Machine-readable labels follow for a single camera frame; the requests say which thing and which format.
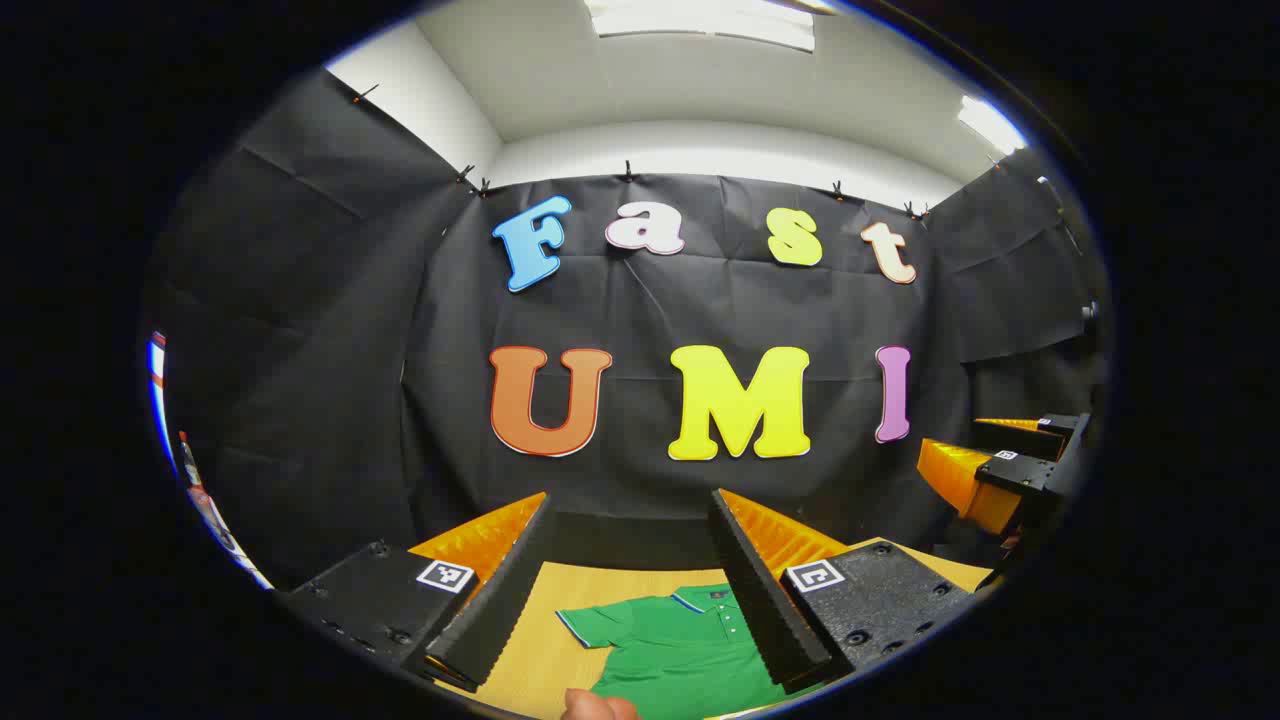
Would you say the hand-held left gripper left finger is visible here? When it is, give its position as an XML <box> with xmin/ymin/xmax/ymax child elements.
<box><xmin>272</xmin><ymin>491</ymin><xmax>557</xmax><ymax>693</ymax></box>

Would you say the green T-shirt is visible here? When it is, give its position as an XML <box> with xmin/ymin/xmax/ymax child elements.
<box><xmin>556</xmin><ymin>584</ymin><xmax>823</xmax><ymax>720</ymax></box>

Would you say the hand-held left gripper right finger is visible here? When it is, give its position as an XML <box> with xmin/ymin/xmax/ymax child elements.
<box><xmin>706</xmin><ymin>488</ymin><xmax>979</xmax><ymax>695</ymax></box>

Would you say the red white striped object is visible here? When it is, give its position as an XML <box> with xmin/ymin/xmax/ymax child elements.
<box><xmin>147</xmin><ymin>330</ymin><xmax>273</xmax><ymax>591</ymax></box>

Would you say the ceiling light panel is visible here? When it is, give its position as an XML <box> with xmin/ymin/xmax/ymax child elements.
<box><xmin>957</xmin><ymin>94</ymin><xmax>1030</xmax><ymax>157</ymax></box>
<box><xmin>583</xmin><ymin>0</ymin><xmax>817</xmax><ymax>53</ymax></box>

